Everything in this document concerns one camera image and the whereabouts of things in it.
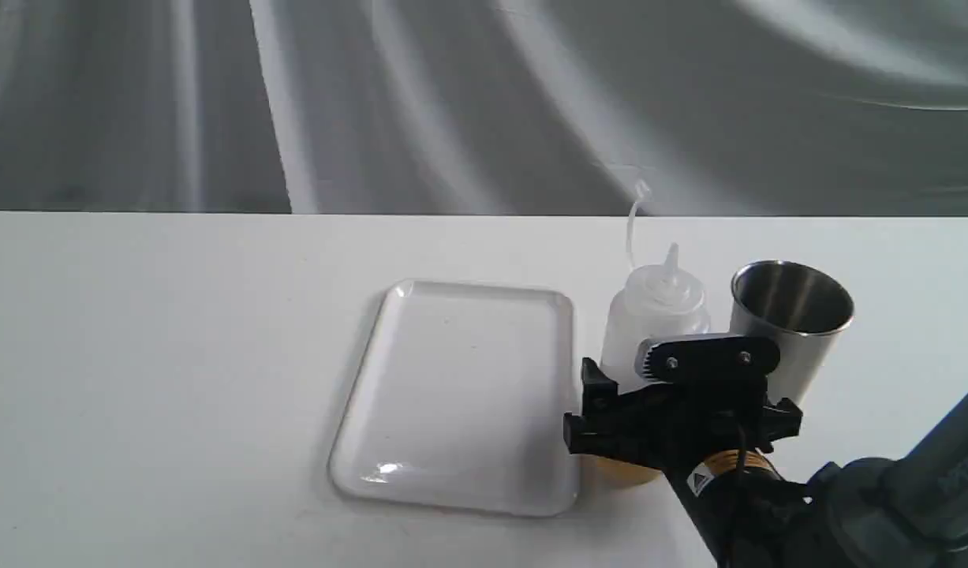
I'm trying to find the grey draped backdrop cloth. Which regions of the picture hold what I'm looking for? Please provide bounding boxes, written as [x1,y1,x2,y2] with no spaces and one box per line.
[0,1,968,217]

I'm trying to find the translucent squeeze bottle amber liquid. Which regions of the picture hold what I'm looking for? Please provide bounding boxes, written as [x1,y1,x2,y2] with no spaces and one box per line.
[590,180,713,486]

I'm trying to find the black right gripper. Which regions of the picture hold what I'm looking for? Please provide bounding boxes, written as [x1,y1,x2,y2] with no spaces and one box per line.
[563,334,802,473]

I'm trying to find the white plastic tray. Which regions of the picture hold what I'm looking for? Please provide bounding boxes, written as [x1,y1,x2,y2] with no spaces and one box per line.
[328,279,581,518]

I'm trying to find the stainless steel cup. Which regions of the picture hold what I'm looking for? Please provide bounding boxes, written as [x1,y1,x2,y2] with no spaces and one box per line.
[729,260,855,404]

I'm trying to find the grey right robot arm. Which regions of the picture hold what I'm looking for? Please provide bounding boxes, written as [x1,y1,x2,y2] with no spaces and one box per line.
[563,334,968,567]

